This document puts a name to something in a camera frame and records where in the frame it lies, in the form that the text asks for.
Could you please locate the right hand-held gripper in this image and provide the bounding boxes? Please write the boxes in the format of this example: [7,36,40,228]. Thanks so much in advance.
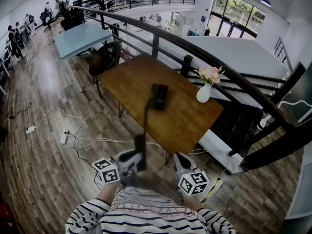
[173,152,210,196]

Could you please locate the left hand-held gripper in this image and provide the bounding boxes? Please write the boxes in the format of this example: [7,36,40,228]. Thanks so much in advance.
[92,149,142,188]

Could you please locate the person's left forearm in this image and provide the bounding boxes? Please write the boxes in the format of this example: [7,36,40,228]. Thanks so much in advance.
[98,182,122,204]

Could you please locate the person's right forearm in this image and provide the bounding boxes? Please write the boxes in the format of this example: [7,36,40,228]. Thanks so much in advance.
[182,193,203,211]

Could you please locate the white plinth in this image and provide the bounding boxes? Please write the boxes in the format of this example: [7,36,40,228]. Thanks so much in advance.
[198,129,244,175]

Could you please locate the yellow black striped strip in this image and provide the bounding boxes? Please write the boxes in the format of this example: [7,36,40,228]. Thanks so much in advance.
[201,178,224,204]

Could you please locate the striped shirt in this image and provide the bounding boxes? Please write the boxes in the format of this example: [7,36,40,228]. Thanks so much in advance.
[65,186,236,234]

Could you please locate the white round vase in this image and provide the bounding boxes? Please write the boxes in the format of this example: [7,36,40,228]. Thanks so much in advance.
[196,82,212,104]

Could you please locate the white power strip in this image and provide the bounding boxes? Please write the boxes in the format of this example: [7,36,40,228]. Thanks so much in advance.
[60,128,71,145]

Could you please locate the white vase with pink flowers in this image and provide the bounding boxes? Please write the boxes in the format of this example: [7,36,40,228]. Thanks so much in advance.
[194,66,225,86]

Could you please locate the white plug on railing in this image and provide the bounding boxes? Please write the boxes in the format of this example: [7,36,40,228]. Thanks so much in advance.
[259,113,272,129]

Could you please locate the black round-back chair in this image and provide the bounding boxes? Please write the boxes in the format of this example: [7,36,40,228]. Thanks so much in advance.
[89,41,122,99]

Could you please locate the dark curved railing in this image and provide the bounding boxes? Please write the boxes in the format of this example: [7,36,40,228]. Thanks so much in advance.
[70,5,312,172]

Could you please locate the light blue table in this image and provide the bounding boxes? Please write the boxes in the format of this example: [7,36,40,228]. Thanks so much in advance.
[54,22,113,94]

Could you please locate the red box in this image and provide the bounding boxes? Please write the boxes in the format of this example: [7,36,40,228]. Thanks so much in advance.
[0,202,15,229]

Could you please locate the black stair railing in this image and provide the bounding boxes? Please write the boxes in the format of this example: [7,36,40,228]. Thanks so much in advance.
[274,37,293,70]

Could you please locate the black cabinet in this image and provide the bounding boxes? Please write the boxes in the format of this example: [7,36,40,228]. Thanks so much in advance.
[60,7,85,31]

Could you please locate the glass entrance doors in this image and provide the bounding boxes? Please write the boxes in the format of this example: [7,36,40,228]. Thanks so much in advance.
[211,0,267,39]

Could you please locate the white power strip cables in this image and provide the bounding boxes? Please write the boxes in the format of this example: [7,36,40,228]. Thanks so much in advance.
[65,134,161,149]

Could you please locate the white adapter cable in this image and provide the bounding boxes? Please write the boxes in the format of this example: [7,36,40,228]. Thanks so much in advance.
[34,107,83,136]

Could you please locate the thin black floor cable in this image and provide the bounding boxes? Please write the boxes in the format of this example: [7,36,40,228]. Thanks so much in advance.
[7,102,33,119]

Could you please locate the white hanging cable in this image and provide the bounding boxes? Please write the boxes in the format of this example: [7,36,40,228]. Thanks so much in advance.
[277,99,312,110]

